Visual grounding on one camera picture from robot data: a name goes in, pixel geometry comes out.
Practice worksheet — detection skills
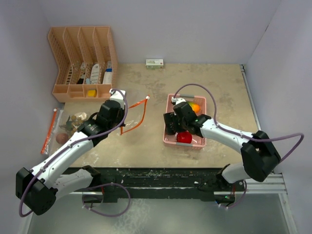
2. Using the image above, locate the red apple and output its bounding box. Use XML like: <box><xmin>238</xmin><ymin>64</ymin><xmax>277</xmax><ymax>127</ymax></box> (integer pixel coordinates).
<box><xmin>176</xmin><ymin>131</ymin><xmax>193</xmax><ymax>144</ymax></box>

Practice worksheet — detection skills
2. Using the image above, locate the green orange mango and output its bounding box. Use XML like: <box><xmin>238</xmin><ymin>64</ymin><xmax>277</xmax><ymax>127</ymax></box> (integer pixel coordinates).
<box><xmin>188</xmin><ymin>102</ymin><xmax>201</xmax><ymax>114</ymax></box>

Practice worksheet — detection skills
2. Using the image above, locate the clear zip bag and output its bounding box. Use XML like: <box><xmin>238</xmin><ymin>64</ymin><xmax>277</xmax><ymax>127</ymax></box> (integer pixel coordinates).
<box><xmin>40</xmin><ymin>108</ymin><xmax>89</xmax><ymax>157</ymax></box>
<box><xmin>120</xmin><ymin>88</ymin><xmax>150</xmax><ymax>135</ymax></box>

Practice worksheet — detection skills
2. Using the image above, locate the white mushroom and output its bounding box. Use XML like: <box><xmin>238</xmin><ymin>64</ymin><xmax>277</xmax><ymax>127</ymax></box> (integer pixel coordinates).
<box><xmin>74</xmin><ymin>112</ymin><xmax>88</xmax><ymax>121</ymax></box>

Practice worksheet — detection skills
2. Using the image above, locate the brown longan bunch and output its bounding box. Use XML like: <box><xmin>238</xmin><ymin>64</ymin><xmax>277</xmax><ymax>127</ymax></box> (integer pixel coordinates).
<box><xmin>59</xmin><ymin>116</ymin><xmax>83</xmax><ymax>137</ymax></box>

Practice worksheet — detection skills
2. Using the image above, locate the clear zip top bag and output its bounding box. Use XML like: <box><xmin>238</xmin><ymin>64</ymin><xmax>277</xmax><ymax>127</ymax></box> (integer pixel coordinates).
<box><xmin>40</xmin><ymin>108</ymin><xmax>89</xmax><ymax>157</ymax></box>

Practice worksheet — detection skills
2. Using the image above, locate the brown passion fruit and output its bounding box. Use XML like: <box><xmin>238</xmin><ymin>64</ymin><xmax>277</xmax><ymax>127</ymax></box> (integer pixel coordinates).
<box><xmin>56</xmin><ymin>133</ymin><xmax>69</xmax><ymax>145</ymax></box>

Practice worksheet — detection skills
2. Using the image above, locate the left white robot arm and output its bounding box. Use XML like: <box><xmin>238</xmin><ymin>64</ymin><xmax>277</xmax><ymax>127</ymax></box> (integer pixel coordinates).
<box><xmin>16</xmin><ymin>99</ymin><xmax>128</xmax><ymax>217</ymax></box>

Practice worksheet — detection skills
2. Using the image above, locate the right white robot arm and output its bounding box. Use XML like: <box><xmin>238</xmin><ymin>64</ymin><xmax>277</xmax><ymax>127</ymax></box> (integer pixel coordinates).
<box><xmin>163</xmin><ymin>101</ymin><xmax>281</xmax><ymax>191</ymax></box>

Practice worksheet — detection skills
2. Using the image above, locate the pink plastic basket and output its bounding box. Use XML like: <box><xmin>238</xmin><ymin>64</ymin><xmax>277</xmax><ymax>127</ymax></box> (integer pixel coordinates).
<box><xmin>163</xmin><ymin>94</ymin><xmax>207</xmax><ymax>150</ymax></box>

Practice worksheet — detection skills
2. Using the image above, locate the yellow block in organizer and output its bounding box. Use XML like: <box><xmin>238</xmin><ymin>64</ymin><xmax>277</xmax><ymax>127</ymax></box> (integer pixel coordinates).
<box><xmin>87</xmin><ymin>90</ymin><xmax>97</xmax><ymax>98</ymax></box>

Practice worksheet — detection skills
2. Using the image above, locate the white blue box in organizer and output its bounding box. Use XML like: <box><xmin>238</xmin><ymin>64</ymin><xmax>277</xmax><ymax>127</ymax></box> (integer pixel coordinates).
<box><xmin>102</xmin><ymin>61</ymin><xmax>113</xmax><ymax>84</ymax></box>

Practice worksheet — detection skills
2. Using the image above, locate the white tube in organizer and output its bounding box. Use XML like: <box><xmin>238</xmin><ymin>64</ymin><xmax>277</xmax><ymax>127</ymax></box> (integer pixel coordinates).
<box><xmin>90</xmin><ymin>63</ymin><xmax>100</xmax><ymax>84</ymax></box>

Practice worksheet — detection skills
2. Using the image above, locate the black white item in organizer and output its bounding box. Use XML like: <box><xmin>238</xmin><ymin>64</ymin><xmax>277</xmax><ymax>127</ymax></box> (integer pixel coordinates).
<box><xmin>76</xmin><ymin>62</ymin><xmax>86</xmax><ymax>84</ymax></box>

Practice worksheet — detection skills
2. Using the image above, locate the small green white box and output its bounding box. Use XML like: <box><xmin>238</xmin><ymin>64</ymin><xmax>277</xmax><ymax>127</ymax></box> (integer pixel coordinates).
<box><xmin>145</xmin><ymin>58</ymin><xmax>164</xmax><ymax>69</ymax></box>

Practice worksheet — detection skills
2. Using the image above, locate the orange file organizer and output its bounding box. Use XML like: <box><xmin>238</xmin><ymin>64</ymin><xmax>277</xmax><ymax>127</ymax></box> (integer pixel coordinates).
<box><xmin>48</xmin><ymin>26</ymin><xmax>118</xmax><ymax>103</ymax></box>

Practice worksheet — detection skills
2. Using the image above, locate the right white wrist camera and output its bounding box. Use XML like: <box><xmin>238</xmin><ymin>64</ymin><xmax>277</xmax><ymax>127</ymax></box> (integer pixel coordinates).
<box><xmin>171</xmin><ymin>97</ymin><xmax>186</xmax><ymax>105</ymax></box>

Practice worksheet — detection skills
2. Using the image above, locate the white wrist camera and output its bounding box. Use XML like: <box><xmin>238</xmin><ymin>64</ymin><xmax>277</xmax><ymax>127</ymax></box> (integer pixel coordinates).
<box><xmin>109</xmin><ymin>89</ymin><xmax>126</xmax><ymax>106</ymax></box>
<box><xmin>171</xmin><ymin>97</ymin><xmax>186</xmax><ymax>105</ymax></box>

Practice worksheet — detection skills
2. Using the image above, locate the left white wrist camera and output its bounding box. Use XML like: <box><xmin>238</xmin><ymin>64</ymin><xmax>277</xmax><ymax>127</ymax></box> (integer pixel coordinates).
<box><xmin>109</xmin><ymin>89</ymin><xmax>126</xmax><ymax>106</ymax></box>

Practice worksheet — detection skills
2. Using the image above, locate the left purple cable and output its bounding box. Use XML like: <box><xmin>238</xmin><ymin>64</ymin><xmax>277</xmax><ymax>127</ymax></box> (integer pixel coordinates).
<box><xmin>19</xmin><ymin>89</ymin><xmax>134</xmax><ymax>218</ymax></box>

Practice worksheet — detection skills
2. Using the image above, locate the black metal base frame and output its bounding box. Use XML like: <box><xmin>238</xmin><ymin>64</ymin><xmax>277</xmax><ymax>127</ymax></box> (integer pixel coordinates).
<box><xmin>74</xmin><ymin>166</ymin><xmax>244</xmax><ymax>203</ymax></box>

